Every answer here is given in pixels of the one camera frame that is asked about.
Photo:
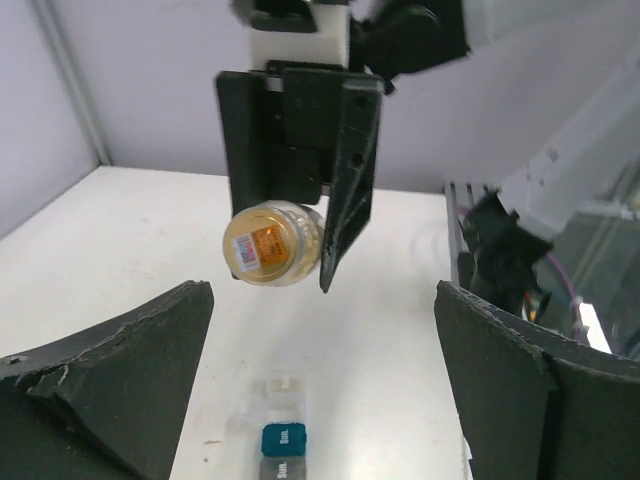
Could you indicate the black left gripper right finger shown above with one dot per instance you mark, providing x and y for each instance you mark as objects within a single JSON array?
[{"x": 533, "y": 404}]

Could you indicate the aluminium mounting rail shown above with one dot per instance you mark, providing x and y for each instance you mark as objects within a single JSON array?
[{"x": 460, "y": 198}]

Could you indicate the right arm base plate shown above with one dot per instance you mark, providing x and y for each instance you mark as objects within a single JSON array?
[{"x": 504, "y": 256}]

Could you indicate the clear bottle gold cap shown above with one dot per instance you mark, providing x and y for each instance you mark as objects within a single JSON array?
[{"x": 276, "y": 243}]

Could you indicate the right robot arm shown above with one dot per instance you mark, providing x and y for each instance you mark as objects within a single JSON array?
[{"x": 414, "y": 91}]

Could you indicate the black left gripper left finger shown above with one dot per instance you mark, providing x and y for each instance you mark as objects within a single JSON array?
[{"x": 108, "y": 402}]

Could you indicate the weekly pill organizer strip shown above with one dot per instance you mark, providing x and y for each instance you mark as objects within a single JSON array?
[{"x": 267, "y": 432}]

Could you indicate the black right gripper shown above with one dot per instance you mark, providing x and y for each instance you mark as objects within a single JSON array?
[{"x": 302, "y": 121}]

